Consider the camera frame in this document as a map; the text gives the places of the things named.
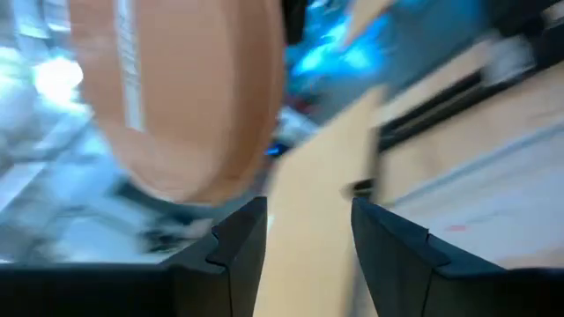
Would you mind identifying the black metal table frame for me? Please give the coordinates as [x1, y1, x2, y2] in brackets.
[343, 26, 564, 203]

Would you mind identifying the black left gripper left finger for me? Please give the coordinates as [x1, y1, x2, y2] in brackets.
[169, 196, 269, 317]

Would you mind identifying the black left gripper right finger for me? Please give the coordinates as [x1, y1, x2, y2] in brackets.
[351, 197, 452, 317]

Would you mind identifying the orange plate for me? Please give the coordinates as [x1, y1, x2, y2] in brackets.
[68, 0, 286, 207]

